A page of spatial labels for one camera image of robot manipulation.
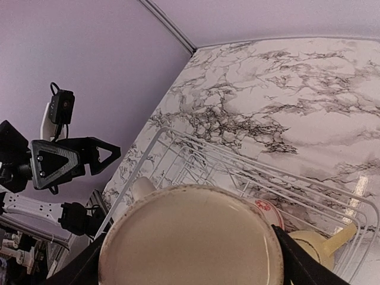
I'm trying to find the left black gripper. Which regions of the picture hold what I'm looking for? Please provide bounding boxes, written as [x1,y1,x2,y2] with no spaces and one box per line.
[1,137,121,193]

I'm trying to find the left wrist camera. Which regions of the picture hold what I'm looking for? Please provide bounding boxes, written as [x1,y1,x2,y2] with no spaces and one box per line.
[40,82,75,142]

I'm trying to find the left aluminium frame post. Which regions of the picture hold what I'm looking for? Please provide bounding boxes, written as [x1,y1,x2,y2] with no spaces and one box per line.
[138,0,197,56]

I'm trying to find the tall shell patterned mug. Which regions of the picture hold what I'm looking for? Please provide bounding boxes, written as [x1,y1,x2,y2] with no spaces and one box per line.
[98,177,284,284]

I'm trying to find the yellow ceramic cup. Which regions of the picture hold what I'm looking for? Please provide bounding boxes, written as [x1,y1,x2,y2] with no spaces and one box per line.
[289,223,357,271]

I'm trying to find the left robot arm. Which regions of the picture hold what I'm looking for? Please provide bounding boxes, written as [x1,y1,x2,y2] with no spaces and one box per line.
[1,121,121,238]

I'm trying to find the white wire dish rack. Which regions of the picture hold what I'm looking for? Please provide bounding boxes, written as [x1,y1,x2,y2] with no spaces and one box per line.
[104,127,379,284]

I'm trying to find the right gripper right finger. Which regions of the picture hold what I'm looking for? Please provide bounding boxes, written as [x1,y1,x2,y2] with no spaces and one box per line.
[271,224,349,285]

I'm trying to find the white red patterned teacup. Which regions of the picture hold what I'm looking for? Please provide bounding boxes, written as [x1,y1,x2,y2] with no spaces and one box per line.
[252,198,285,230]

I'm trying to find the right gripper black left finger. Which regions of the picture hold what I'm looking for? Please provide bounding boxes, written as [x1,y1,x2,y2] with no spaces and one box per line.
[44,234,104,285]

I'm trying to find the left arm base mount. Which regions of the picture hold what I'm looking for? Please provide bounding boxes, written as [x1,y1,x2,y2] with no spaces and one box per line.
[58,202,105,237]

